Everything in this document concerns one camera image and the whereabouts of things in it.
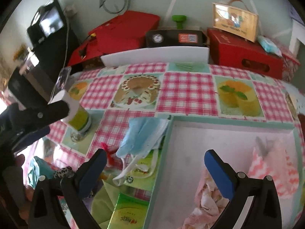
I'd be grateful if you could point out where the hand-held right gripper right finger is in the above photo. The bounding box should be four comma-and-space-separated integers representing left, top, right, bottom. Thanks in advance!
204, 149, 283, 229

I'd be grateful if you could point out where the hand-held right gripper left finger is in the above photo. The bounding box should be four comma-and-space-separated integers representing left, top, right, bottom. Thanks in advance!
29, 148, 108, 229

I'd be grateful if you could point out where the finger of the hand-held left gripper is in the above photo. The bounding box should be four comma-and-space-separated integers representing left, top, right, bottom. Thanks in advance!
11, 126, 51, 153
11, 99, 70, 134

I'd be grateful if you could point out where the yellow-green cloth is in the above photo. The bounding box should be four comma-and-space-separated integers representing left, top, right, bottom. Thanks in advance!
91, 179, 120, 229

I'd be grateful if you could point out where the white bottle green label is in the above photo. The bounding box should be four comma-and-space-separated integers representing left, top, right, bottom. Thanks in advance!
51, 89, 92, 133

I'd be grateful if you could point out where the white tray teal rim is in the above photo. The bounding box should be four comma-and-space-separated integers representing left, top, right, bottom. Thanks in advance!
143, 116, 303, 229

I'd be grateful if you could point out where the person's left hand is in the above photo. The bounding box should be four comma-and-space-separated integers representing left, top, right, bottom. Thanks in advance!
14, 154, 26, 171

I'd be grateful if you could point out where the red plastic wrapper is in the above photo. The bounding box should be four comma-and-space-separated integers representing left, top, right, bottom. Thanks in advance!
101, 143, 118, 168

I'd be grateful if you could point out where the pink floral cloth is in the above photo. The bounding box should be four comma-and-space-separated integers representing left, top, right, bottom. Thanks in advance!
183, 169, 239, 229

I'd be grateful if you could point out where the black white patterned scrunchie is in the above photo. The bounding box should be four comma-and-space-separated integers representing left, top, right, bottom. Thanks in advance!
53, 166, 75, 179

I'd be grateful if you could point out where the teal plastic container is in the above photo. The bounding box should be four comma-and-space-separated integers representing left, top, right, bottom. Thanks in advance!
27, 156, 54, 187

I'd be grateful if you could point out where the clear glass dish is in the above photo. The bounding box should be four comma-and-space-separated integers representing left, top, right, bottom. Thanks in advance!
70, 124, 93, 144

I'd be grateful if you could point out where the green white flat packet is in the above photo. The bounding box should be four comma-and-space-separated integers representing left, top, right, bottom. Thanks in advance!
124, 148, 163, 192

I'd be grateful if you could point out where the blue face mask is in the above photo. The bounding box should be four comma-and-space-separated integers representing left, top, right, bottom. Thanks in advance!
143, 118, 170, 149
112, 119, 154, 186

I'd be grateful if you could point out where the green carton box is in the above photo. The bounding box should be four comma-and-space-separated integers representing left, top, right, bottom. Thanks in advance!
107, 192, 150, 229

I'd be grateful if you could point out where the pink zigzag cloth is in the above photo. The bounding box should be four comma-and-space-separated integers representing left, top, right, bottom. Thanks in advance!
246, 136, 299, 199

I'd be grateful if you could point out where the dark brown patterned box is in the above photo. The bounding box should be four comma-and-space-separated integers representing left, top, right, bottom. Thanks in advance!
81, 57, 105, 69

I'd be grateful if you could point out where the red cardboard box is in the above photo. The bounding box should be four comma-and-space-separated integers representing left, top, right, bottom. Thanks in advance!
68, 37, 105, 67
88, 11, 161, 54

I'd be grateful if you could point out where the pink checked printed tablecloth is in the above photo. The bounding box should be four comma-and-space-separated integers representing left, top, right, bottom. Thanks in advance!
31, 62, 305, 229

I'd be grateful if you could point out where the white power adapter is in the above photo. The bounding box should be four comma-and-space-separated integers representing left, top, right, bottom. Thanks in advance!
63, 5, 77, 18

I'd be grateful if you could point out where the white foam board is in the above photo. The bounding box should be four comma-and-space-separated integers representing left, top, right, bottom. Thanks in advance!
100, 46, 210, 67

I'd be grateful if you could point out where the pink patterned box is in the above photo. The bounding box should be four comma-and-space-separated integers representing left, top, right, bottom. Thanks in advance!
279, 45, 301, 82

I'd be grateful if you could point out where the blue tissue packet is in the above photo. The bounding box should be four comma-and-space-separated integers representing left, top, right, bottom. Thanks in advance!
257, 35, 283, 58

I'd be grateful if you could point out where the black case with gauge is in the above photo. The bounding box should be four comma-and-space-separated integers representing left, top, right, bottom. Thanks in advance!
145, 29, 208, 48

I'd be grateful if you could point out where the green dumbbell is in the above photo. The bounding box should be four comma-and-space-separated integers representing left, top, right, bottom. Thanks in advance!
172, 15, 188, 29

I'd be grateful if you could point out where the white charging cable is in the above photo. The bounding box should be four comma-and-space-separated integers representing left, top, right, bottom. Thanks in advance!
63, 12, 72, 68

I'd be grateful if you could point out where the red box with handle hole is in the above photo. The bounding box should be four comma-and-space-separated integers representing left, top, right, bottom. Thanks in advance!
207, 27, 284, 80

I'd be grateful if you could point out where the wooden picture box with handle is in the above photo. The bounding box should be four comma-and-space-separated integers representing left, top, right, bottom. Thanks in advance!
212, 0, 259, 42

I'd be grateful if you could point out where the white furniture frame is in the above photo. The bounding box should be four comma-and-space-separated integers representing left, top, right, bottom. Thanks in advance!
289, 20, 305, 56

